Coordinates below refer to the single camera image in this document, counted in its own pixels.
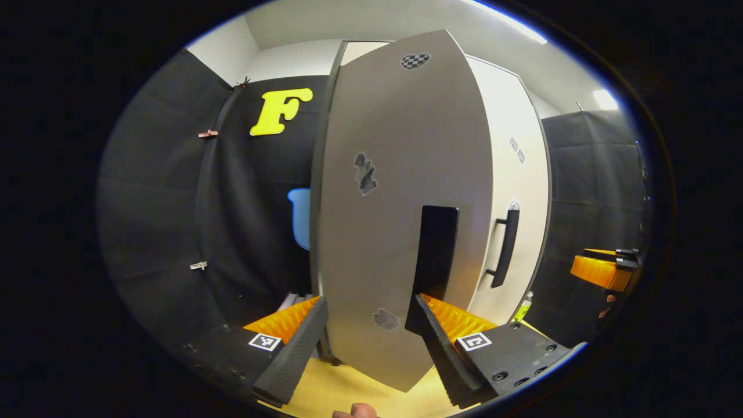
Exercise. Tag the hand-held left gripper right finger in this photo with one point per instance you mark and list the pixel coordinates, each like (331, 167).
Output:
(444, 354)

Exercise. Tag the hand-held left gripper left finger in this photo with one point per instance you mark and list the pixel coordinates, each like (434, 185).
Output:
(293, 354)

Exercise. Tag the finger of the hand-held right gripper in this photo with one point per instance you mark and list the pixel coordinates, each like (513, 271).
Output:
(601, 273)
(628, 258)

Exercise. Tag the white cabinet door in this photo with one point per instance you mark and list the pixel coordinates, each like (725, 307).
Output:
(525, 116)
(395, 244)

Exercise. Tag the white shoe cabinet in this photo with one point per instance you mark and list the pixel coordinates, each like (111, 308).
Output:
(363, 51)

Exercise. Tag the white flat panels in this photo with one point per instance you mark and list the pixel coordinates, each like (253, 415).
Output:
(293, 303)

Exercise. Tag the small green bottle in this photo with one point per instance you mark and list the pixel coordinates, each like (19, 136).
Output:
(522, 310)

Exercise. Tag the silver clip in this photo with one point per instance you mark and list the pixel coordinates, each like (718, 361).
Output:
(198, 266)

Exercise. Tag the small ceiling light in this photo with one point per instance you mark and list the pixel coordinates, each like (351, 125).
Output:
(605, 100)

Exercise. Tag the pink clip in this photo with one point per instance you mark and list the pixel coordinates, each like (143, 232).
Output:
(208, 134)

